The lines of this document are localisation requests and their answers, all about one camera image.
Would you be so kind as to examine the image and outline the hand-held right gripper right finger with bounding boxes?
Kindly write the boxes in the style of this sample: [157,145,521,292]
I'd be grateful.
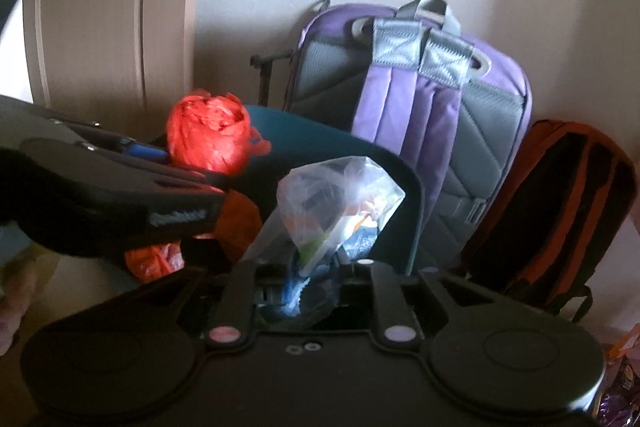
[357,259,506,348]

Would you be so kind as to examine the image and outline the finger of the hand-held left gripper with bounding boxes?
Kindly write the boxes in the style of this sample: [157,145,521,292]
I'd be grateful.
[145,163,227,198]
[47,119,169,161]

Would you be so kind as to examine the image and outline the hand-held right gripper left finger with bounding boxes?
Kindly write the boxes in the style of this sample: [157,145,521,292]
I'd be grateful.
[107,260,259,349]

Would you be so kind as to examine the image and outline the red plastic bag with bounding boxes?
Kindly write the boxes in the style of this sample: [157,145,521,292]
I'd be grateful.
[124,89,273,284]

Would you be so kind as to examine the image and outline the clear plastic bag with wrappers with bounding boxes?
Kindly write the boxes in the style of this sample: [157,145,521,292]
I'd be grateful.
[242,156,407,329]

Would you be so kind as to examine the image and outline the teal bin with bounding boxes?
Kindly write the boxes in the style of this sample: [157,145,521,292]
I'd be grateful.
[220,103,427,278]

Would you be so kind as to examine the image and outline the beige wooden door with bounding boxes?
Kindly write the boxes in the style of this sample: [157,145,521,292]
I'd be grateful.
[22,0,202,110]

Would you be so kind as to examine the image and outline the orange black backpack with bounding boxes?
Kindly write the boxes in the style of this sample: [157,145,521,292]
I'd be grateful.
[457,119,639,324]

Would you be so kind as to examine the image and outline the purple grey backpack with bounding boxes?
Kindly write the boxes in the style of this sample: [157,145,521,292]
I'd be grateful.
[284,0,534,275]

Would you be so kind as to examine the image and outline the shiny snack wrappers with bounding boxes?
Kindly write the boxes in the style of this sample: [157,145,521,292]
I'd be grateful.
[597,339,640,427]

